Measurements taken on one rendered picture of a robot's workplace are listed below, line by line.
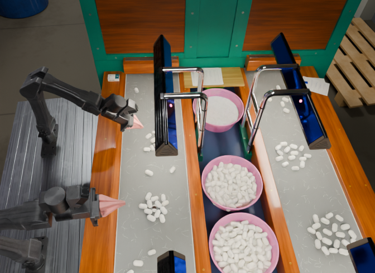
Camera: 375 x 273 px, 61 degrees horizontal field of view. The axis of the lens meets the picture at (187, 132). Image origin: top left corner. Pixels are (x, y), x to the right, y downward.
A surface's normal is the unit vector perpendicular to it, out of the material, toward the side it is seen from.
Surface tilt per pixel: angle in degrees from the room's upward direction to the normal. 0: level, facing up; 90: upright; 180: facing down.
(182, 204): 0
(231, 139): 0
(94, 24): 90
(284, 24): 90
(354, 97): 0
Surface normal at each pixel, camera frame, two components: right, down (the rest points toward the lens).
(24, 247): 0.87, -0.40
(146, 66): 0.07, 0.79
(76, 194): 0.04, -0.62
